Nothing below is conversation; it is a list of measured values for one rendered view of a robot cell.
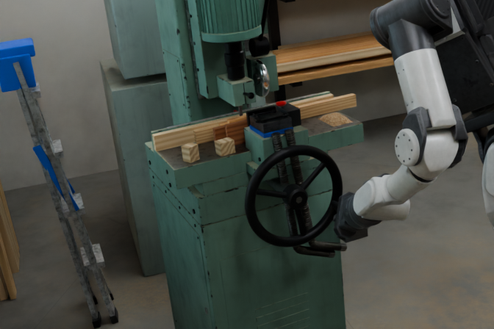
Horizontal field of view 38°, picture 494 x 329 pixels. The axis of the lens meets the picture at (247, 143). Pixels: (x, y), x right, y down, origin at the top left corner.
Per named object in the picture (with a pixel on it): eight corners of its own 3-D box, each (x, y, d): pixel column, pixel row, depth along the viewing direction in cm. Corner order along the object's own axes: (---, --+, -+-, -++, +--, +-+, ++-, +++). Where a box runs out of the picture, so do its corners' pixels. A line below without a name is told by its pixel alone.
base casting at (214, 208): (200, 227, 206) (195, 198, 203) (146, 166, 257) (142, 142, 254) (337, 189, 221) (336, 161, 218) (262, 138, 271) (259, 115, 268)
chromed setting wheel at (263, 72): (265, 101, 229) (260, 64, 225) (249, 93, 240) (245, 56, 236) (273, 100, 230) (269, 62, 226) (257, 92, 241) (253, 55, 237)
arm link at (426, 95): (483, 148, 145) (453, 46, 151) (429, 156, 141) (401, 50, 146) (450, 164, 156) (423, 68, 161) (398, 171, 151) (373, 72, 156)
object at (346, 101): (197, 144, 216) (195, 131, 214) (195, 142, 217) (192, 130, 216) (356, 106, 234) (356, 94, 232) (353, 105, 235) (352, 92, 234)
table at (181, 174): (186, 202, 191) (183, 181, 189) (154, 167, 218) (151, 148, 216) (382, 150, 212) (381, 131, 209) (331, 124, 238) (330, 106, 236)
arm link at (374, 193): (387, 222, 174) (414, 202, 162) (353, 219, 171) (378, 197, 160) (384, 197, 176) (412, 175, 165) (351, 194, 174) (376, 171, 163)
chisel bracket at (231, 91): (235, 111, 213) (231, 84, 210) (218, 101, 225) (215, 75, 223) (258, 106, 216) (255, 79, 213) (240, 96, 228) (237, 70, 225)
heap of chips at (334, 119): (333, 126, 217) (332, 120, 217) (317, 118, 226) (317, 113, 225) (353, 122, 220) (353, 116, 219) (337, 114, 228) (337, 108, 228)
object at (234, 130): (228, 147, 210) (226, 125, 208) (227, 145, 212) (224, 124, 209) (299, 129, 218) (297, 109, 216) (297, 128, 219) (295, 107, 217)
